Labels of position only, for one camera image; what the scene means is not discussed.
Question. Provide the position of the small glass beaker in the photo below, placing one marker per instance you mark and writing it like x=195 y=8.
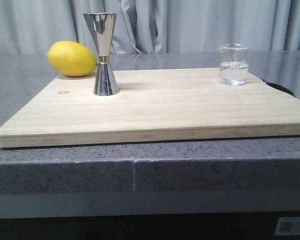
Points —
x=234 y=63

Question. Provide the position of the steel double jigger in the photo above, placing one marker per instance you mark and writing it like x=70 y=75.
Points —
x=101 y=27

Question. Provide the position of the wooden cutting board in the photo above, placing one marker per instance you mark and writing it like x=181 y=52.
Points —
x=151 y=105

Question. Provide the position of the yellow lemon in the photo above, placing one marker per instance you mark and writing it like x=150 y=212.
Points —
x=71 y=58

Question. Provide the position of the black cutting board loop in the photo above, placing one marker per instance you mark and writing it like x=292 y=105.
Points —
x=279 y=87

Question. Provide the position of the grey curtain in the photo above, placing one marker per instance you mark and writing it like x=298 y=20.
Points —
x=152 y=26

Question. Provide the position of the white QR code sticker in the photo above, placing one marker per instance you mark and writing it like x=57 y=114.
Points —
x=288 y=226

